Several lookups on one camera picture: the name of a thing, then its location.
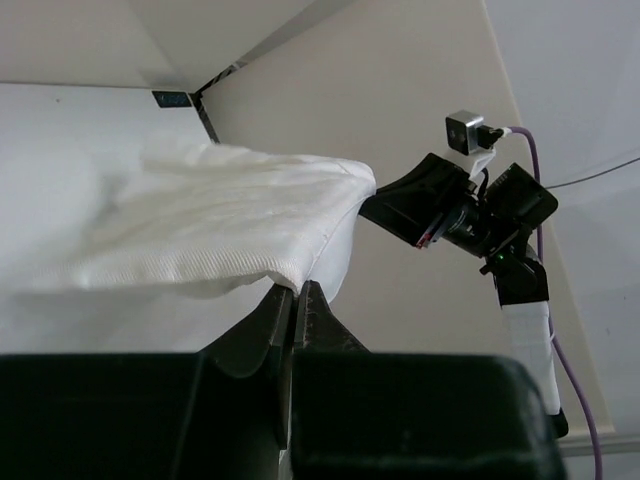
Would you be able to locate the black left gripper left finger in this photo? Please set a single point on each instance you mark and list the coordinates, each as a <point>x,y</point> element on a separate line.
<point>219,413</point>

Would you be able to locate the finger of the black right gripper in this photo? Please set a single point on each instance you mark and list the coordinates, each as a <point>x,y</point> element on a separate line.
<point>414,206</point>

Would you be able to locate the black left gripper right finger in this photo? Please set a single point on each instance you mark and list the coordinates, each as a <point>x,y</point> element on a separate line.
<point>363,415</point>

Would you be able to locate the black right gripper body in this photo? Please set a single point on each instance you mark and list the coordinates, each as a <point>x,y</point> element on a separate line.
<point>476,218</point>

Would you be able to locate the white fabric skirt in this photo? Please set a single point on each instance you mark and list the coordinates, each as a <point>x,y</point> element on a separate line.
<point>206,219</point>

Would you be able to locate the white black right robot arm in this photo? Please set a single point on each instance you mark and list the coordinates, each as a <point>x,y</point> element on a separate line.
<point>521,284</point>

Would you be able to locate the blue label sticker right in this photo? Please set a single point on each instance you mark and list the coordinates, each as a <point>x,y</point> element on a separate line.
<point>172,99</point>

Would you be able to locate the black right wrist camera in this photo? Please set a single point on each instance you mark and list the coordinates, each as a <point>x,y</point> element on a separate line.
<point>500,165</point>

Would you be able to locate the aluminium right frame rail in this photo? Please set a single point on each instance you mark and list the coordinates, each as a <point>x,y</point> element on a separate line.
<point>196,99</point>

